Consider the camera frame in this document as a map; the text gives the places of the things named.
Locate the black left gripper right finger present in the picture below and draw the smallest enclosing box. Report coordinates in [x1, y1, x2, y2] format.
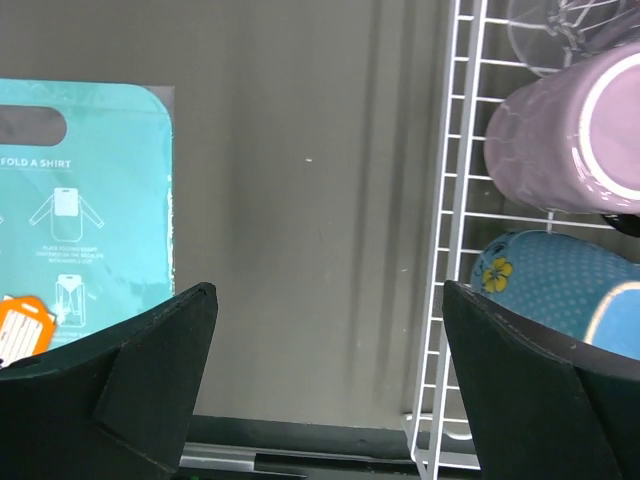
[442, 280, 639, 479]

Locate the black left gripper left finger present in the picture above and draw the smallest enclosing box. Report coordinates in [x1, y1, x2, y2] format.
[1, 282, 218, 479]

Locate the light blue floral mug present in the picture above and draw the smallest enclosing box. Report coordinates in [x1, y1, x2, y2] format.
[470, 230, 639, 359]

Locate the lilac ceramic mug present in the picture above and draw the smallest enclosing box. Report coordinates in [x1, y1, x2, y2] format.
[484, 42, 639, 215]

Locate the orange luggage tag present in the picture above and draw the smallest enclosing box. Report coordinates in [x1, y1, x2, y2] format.
[0, 295, 56, 368]

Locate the teal shirt folding board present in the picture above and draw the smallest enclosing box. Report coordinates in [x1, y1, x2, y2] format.
[1, 78, 175, 347]

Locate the clear glass cup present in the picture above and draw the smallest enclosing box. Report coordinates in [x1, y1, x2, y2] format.
[507, 0, 639, 77]

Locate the white wire dish rack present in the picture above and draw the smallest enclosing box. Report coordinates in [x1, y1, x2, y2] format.
[403, 1, 639, 479]

